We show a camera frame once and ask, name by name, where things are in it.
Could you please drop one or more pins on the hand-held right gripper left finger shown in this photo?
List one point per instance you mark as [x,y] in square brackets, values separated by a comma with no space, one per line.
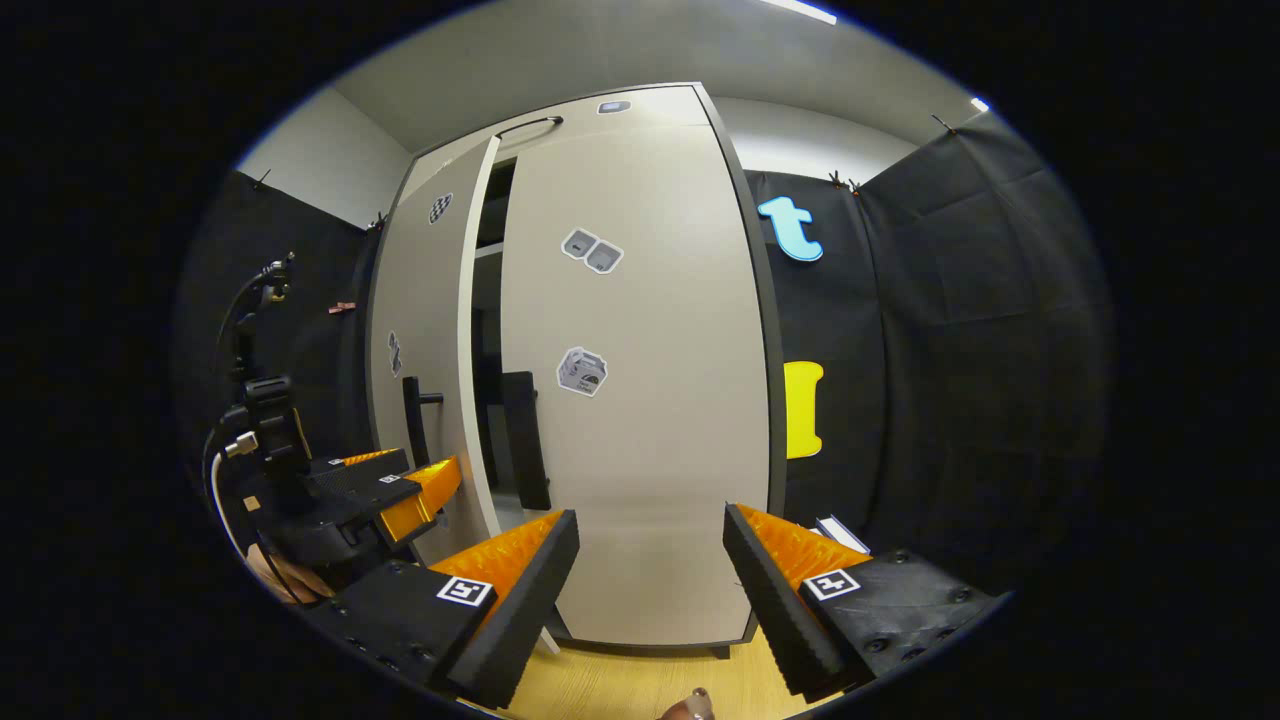
[520,620]

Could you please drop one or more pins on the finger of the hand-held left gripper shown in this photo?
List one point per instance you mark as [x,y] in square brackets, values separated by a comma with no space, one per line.
[385,495]
[375,465]

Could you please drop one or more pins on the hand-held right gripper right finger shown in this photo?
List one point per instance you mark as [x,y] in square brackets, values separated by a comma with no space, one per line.
[770,610]

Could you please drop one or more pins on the grey and white cabinet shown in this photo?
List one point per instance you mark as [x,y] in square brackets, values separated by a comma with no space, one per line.
[487,340]

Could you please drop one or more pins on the white cabinet door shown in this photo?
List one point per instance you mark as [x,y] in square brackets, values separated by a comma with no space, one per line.
[660,420]
[430,300]

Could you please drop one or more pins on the white cabinet shelf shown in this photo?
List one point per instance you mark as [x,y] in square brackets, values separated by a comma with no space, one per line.
[488,250]

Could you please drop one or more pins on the white cabinet drawer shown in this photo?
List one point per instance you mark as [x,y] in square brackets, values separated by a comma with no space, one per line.
[660,112]

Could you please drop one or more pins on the white flat card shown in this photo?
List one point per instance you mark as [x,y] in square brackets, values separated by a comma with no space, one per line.
[835,530]

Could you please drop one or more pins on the black backdrop cloth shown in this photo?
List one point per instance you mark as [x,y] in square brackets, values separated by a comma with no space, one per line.
[950,350]
[300,260]

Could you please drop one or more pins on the long ceiling light panel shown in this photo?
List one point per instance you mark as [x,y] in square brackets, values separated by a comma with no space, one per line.
[800,11]

